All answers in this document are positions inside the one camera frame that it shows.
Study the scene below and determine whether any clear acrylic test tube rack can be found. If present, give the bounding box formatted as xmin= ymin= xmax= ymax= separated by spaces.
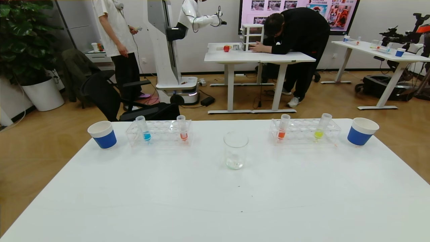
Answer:
xmin=126 ymin=119 xmax=192 ymax=147
xmin=270 ymin=118 xmax=342 ymax=146

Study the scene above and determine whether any clear glass beaker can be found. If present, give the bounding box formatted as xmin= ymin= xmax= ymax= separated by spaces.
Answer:
xmin=223 ymin=131 xmax=249 ymax=170

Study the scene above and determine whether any blue and white paper cup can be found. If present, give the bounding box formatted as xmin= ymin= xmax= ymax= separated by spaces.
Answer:
xmin=87 ymin=121 xmax=117 ymax=149
xmin=347 ymin=117 xmax=380 ymax=147

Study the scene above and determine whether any white standing desk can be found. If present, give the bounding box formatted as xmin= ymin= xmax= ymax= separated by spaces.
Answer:
xmin=204 ymin=42 xmax=262 ymax=114
xmin=259 ymin=50 xmax=316 ymax=113

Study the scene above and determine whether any orange pigment test tube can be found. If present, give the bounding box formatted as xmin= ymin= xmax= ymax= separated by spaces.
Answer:
xmin=277 ymin=114 xmax=291 ymax=140

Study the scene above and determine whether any white plant pot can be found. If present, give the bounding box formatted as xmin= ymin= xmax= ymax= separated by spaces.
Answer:
xmin=21 ymin=76 xmax=65 ymax=112

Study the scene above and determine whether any black office chair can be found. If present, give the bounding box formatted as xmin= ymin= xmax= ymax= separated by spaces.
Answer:
xmin=81 ymin=70 xmax=180 ymax=121

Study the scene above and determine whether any blue pigment test tube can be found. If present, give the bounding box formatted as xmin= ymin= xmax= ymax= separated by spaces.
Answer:
xmin=135 ymin=116 xmax=152 ymax=142

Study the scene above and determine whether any person in white shirt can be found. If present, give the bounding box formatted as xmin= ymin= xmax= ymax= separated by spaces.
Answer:
xmin=92 ymin=0 xmax=152 ymax=111

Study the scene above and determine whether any olive green jacket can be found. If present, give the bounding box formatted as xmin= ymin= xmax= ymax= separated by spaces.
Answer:
xmin=61 ymin=48 xmax=101 ymax=102

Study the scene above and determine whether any large wall display screen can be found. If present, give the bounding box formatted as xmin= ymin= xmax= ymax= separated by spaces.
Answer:
xmin=238 ymin=0 xmax=360 ymax=36

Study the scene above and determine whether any black mobile robot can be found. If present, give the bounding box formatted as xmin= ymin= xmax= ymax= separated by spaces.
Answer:
xmin=355 ymin=13 xmax=430 ymax=101

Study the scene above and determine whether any green leafy plant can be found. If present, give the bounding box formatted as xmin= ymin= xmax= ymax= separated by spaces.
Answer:
xmin=0 ymin=0 xmax=63 ymax=86

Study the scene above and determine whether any white mini drawer unit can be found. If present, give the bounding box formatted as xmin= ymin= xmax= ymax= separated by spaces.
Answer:
xmin=241 ymin=24 xmax=265 ymax=52

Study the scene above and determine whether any yellow pigment test tube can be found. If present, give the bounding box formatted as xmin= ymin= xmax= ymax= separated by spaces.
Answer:
xmin=314 ymin=113 xmax=333 ymax=140

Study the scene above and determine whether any red pigment test tube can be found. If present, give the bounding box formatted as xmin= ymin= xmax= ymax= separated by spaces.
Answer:
xmin=176 ymin=115 xmax=188 ymax=141

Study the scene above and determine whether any white humanoid robot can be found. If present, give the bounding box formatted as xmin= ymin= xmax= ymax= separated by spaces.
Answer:
xmin=143 ymin=0 xmax=227 ymax=105

